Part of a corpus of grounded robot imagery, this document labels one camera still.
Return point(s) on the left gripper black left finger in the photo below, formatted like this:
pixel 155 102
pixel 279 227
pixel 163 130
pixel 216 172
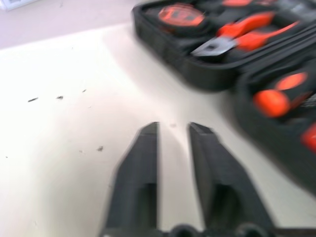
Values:
pixel 138 172

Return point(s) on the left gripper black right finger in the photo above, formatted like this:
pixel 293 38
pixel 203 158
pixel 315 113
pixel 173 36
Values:
pixel 217 172

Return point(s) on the black orange slotted screwdriver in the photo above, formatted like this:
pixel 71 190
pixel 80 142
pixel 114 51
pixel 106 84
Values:
pixel 271 103

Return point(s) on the black tool case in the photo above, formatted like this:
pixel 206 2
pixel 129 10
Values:
pixel 160 42

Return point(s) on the orange black tape measure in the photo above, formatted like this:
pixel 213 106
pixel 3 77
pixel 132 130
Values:
pixel 181 16

